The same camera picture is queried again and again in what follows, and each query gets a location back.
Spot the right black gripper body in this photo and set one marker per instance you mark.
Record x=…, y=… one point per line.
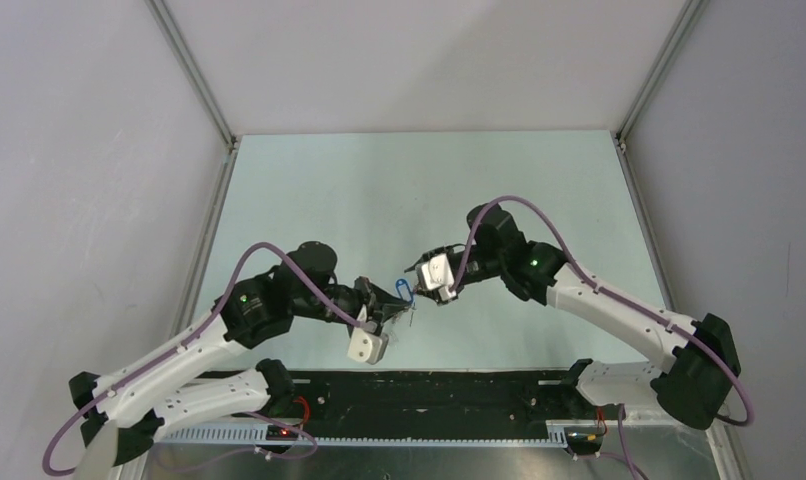
x=442, y=250

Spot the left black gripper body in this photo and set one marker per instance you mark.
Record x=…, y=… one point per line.
x=365, y=297

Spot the key bunch with red band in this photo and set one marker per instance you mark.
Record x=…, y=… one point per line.
x=403, y=321

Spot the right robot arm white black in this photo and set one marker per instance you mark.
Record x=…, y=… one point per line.
x=690, y=366

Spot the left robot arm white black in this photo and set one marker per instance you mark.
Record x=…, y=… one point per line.
x=153, y=397

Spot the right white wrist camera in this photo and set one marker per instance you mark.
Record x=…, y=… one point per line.
x=436, y=279

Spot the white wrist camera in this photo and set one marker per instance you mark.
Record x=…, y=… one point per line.
x=365, y=347
x=436, y=279

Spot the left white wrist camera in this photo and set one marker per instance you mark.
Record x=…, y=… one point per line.
x=365, y=347

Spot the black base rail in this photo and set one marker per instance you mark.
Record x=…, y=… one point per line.
x=435, y=404

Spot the white cable duct strip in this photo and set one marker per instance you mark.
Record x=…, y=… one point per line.
x=264, y=435

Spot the right aluminium frame post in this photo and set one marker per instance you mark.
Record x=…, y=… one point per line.
x=674, y=42

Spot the aluminium frame post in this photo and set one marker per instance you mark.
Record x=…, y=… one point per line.
x=177, y=43
x=674, y=42

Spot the left aluminium frame post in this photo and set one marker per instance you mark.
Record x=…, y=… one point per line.
x=177, y=43

